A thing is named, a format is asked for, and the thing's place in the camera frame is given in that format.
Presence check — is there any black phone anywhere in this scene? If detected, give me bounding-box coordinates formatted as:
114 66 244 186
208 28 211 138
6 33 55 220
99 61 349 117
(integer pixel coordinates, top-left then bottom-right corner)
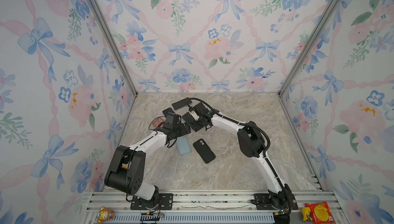
182 112 197 129
172 97 192 110
162 108 175 117

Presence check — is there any red snack packet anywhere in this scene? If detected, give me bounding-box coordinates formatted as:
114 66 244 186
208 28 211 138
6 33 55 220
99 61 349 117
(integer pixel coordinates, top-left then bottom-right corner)
305 201 334 224

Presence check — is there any pink phone case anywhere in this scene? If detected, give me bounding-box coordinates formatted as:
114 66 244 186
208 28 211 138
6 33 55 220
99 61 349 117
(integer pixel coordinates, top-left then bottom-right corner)
152 116 165 128

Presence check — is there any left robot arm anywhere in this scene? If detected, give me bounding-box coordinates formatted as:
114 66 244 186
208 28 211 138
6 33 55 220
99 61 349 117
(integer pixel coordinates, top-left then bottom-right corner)
104 113 191 209

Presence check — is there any black phone case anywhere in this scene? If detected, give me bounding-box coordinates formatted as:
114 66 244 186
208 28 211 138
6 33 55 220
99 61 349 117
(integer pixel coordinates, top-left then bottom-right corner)
193 139 216 164

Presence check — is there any yellow toy figure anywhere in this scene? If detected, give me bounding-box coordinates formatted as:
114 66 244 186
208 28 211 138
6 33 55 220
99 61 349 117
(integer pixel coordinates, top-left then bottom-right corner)
301 207 313 222

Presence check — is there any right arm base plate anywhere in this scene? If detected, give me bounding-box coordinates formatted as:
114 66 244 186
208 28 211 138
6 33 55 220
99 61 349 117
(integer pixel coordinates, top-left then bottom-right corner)
250 193 299 212

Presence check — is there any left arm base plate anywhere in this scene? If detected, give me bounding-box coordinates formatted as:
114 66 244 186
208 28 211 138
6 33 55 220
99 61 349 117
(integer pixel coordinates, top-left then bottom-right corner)
130 193 173 211

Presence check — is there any monkey plush toy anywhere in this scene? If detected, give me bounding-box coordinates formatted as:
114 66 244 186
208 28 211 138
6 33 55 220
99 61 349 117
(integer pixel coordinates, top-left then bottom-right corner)
96 207 115 224

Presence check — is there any light blue phone case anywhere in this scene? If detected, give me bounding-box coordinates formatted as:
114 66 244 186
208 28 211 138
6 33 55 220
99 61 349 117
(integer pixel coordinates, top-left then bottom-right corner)
175 136 192 156

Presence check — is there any aluminium rail frame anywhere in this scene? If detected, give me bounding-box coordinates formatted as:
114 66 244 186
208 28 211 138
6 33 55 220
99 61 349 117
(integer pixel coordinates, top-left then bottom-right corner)
81 190 350 224

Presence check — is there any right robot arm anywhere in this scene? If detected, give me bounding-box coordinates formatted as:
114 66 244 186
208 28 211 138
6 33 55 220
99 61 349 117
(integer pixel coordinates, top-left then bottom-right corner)
183 98 294 215

